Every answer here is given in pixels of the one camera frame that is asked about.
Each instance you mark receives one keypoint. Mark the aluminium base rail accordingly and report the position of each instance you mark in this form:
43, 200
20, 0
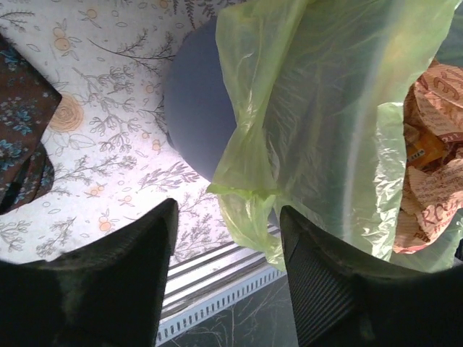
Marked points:
206, 284

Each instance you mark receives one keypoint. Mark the brown floral necktie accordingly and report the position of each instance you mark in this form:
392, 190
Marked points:
28, 102

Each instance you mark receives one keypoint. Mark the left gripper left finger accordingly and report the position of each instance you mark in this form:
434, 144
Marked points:
106, 293

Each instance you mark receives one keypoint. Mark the blue trash bin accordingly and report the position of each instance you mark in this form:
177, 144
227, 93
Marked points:
197, 109

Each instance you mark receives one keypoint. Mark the green trash bag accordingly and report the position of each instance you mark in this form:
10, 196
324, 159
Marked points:
317, 89

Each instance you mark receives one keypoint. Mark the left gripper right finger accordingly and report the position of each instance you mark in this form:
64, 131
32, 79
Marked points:
342, 296

